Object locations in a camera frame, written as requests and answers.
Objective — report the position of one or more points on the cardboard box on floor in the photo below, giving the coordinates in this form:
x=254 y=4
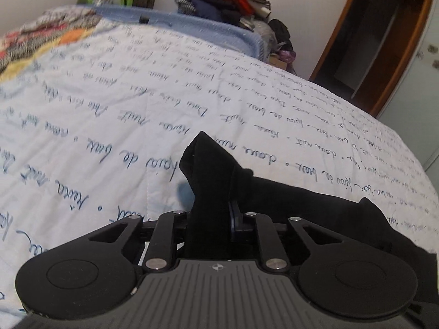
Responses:
x=281 y=61

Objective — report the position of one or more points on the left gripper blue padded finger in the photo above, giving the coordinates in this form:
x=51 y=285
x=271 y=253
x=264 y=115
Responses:
x=236 y=217

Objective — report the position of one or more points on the black bag beside bed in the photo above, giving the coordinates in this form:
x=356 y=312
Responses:
x=284 y=48

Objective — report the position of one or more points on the blue dotted blanket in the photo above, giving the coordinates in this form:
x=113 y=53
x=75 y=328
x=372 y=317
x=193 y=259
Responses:
x=218 y=33

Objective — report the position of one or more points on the wooden door frame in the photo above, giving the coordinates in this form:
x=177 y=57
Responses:
x=369 y=49

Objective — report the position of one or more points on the black pants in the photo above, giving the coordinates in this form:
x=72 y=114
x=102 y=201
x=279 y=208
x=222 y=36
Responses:
x=217 y=180

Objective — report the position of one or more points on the white script-print bedsheet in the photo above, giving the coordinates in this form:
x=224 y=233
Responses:
x=93 y=131

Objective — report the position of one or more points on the frosted sliding wardrobe door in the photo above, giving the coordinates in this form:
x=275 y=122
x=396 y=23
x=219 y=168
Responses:
x=412 y=110

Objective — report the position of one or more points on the colourful patchwork quilt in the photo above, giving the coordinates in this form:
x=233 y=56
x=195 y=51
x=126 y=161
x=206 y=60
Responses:
x=57 y=26

